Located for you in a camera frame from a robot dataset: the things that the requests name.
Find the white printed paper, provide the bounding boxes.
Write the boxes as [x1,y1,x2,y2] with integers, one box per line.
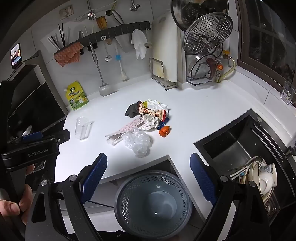
[140,115,161,131]

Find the perforated steel steamer tray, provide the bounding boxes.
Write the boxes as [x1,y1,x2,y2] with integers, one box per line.
[183,13,233,54]

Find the metal cutting board rack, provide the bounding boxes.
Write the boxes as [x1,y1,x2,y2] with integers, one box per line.
[148,57,178,91]

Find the crumpled blue plastic piece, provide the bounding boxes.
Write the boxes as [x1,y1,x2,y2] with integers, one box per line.
[157,115,170,130]

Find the person's left hand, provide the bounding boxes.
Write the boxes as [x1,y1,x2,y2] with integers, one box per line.
[0,163,36,224]

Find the gas valve orange knob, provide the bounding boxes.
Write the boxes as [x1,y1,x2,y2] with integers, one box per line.
[215,50,232,82]

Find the clear plastic bag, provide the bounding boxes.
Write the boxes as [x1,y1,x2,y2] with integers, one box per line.
[121,128,152,158]

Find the white blue-patterned bowl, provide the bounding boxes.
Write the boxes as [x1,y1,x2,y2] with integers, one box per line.
[258,163,277,196]

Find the clear plastic cup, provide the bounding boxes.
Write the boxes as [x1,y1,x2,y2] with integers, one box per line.
[75,116,93,141]

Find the clear plastic straw wrapper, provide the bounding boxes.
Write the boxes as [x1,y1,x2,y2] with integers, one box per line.
[106,134,130,146]

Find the glass pot lid brown handle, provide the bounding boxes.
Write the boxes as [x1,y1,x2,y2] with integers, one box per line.
[188,54,219,79]

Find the long paper receipt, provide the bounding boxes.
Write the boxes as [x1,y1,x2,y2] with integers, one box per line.
[105,116,143,138]

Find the smartphone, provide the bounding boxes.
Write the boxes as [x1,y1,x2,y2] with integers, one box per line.
[10,43,22,69]

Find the metal ladle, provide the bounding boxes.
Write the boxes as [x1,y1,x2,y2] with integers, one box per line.
[88,42,114,96]

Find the large steel wok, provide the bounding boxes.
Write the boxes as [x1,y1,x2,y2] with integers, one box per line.
[171,0,229,32]

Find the dark crumpled glove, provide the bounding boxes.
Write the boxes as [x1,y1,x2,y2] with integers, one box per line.
[125,103,142,117]

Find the orange dish cloth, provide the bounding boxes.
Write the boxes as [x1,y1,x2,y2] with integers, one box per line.
[55,42,84,68]

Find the yellow green seasoning pouch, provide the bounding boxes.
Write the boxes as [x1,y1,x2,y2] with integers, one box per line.
[64,81,89,111]

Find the crumpled white tissue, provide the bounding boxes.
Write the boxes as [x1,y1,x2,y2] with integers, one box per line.
[147,98,170,112]

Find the white wall socket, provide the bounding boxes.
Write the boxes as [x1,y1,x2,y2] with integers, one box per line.
[59,7,72,18]

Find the dark window wooden frame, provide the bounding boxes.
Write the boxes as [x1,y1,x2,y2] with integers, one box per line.
[236,0,296,77]

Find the bundle of chopsticks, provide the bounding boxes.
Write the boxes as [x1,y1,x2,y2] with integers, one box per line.
[47,23,70,50]

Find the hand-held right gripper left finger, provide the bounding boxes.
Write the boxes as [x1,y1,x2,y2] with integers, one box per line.
[24,153,108,241]

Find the black cable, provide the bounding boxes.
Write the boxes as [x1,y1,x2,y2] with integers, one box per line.
[85,200,116,209]

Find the white cutting board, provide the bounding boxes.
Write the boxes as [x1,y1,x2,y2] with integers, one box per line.
[151,14,185,82]

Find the small metal spoon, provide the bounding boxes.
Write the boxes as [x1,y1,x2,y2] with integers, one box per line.
[105,40,112,62]

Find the white blue bottle brush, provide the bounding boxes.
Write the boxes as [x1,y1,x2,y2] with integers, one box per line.
[113,43,129,81]

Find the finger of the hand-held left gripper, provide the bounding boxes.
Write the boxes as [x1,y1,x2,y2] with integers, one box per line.
[9,131,44,145]
[39,129,71,145]

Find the black wall utensil rack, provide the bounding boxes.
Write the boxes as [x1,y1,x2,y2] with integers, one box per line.
[54,21,151,62]

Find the black glass range hood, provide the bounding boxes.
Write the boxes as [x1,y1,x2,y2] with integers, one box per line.
[0,50,68,139]

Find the grey perforated trash basket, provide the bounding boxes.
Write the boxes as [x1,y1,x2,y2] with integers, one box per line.
[114,170,193,241]

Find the pair of chopsticks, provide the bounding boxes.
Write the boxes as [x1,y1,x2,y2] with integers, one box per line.
[229,166,250,180]

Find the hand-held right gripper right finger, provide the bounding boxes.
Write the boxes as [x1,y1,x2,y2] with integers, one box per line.
[190,153,271,241]

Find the white hanging cloth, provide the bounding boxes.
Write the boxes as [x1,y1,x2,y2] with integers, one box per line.
[131,29,148,61]

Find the red white snack wrapper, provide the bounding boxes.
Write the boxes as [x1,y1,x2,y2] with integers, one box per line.
[136,100,167,121]

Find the black kitchen sink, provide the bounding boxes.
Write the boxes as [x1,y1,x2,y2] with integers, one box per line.
[194,108,296,223]

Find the clear drinking glass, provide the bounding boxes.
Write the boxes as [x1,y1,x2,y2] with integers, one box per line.
[280,80,296,105]

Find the yellow gas hose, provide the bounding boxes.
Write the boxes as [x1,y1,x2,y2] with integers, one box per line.
[220,57,236,81]

